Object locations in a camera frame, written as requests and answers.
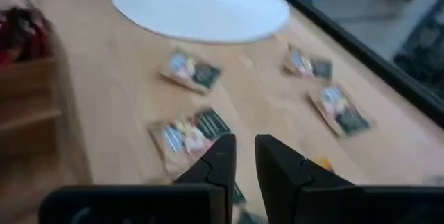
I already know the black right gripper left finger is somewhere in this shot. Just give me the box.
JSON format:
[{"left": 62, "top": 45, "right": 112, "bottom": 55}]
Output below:
[{"left": 37, "top": 132, "right": 238, "bottom": 224}]

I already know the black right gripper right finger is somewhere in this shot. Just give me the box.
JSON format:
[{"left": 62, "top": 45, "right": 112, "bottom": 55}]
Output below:
[{"left": 255, "top": 133, "right": 444, "bottom": 224}]

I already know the orange mango tea bag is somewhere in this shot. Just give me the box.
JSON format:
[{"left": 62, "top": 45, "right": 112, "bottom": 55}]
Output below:
[{"left": 309, "top": 153, "right": 336, "bottom": 173}]

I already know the wooden tea box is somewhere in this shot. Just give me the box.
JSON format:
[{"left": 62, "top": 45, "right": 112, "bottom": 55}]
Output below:
[{"left": 0, "top": 0, "right": 94, "bottom": 190}]

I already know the red strawberry tea bag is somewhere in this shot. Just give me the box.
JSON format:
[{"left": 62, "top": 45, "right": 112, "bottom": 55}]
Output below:
[{"left": 0, "top": 5, "right": 53, "bottom": 66}]

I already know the white round plate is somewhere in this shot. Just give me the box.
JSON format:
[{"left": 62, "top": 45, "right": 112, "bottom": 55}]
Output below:
[{"left": 110, "top": 0, "right": 291, "bottom": 44}]

